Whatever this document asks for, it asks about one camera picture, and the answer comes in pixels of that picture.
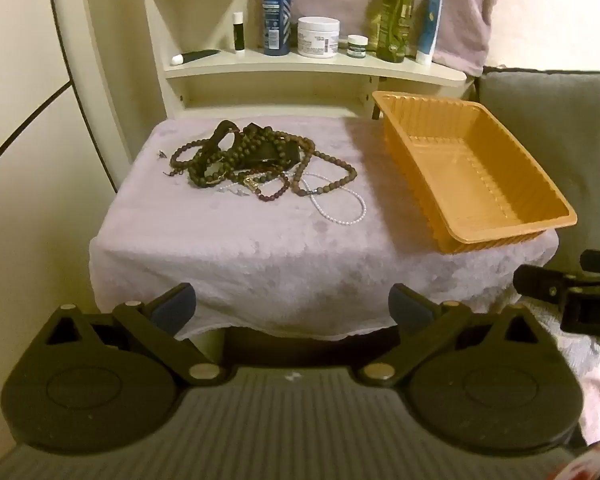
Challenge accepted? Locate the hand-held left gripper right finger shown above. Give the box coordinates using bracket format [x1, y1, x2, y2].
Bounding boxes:
[357, 282, 551, 387]

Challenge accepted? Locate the green tube white cap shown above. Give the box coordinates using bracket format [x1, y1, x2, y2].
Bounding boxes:
[171, 49, 222, 66]

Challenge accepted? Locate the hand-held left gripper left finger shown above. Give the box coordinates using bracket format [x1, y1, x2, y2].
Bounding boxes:
[45, 282, 222, 387]

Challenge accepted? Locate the grey sofa cushion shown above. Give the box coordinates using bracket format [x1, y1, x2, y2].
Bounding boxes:
[475, 66, 600, 271]

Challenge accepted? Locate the cream shelf unit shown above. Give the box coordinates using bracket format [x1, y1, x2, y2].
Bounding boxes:
[77, 0, 468, 161]

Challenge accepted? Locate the blue spray bottle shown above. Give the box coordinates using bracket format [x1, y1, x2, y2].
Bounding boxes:
[262, 0, 294, 56]

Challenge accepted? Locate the white cream jar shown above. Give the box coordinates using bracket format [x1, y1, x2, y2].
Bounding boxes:
[297, 16, 341, 58]

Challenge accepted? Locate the small brown bead bracelet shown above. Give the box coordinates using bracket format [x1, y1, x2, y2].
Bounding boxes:
[169, 141, 217, 177]

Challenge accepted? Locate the long brown bead necklace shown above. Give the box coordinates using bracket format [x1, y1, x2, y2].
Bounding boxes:
[169, 122, 358, 198]

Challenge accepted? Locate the dark red bead bracelet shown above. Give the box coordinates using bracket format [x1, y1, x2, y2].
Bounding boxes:
[251, 174, 292, 204]

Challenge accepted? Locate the pink hanging towel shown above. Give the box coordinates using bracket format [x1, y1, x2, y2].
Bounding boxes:
[247, 0, 503, 78]

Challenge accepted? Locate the pale purple towel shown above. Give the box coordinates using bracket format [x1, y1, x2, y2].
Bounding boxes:
[89, 112, 561, 341]

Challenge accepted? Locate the blue and white tube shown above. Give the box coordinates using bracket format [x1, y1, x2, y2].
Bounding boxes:
[415, 0, 443, 66]

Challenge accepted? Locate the orange plastic tray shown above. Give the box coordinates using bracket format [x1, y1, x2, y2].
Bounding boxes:
[371, 91, 578, 255]

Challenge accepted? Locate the green oil bottle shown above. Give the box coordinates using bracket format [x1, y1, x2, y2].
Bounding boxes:
[375, 0, 416, 63]

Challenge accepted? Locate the white lip balm stick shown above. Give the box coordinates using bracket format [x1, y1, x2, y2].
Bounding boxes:
[232, 11, 246, 53]

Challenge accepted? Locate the white pearl necklace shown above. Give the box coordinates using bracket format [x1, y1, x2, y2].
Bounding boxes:
[219, 172, 369, 226]

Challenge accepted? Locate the black plastic clip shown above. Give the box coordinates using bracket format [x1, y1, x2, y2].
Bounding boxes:
[244, 122, 302, 167]

